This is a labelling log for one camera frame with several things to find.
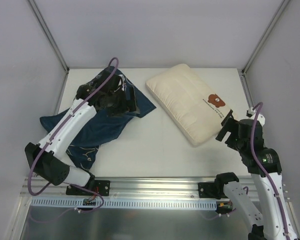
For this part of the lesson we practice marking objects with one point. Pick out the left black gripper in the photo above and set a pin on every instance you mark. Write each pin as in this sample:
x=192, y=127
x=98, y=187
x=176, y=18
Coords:
x=129, y=99

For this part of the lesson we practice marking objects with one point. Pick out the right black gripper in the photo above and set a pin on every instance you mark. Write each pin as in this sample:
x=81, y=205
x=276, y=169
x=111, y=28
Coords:
x=230, y=127

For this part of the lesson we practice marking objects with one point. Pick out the cream white pillow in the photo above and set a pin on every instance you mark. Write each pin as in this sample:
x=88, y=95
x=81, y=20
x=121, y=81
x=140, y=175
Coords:
x=196, y=109

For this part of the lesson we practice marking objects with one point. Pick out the blue whale pillowcase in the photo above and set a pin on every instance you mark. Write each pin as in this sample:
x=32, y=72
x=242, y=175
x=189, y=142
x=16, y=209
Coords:
x=102, y=129

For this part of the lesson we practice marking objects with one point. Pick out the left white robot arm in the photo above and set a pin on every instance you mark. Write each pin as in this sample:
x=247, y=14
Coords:
x=44, y=158

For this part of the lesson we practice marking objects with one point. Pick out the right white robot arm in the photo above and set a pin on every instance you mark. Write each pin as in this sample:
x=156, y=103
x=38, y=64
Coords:
x=263, y=164

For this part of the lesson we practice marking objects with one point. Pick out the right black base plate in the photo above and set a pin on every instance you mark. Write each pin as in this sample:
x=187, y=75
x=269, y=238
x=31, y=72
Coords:
x=211, y=190

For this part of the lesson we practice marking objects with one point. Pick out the aluminium mounting rail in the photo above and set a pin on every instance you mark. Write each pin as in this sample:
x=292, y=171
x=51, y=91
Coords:
x=146, y=188

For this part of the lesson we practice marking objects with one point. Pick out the right aluminium frame post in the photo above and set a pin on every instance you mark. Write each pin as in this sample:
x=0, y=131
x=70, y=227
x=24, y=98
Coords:
x=266, y=34

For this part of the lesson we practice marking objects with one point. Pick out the aluminium frame post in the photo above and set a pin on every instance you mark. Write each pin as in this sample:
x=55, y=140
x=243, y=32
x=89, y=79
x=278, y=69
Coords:
x=266, y=34
x=47, y=33

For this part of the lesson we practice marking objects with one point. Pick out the white slotted cable duct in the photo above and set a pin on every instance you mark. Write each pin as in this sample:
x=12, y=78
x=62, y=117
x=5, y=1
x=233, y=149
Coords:
x=112, y=203

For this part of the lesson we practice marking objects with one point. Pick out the left aluminium frame post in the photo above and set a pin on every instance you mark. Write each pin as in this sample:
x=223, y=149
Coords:
x=47, y=33

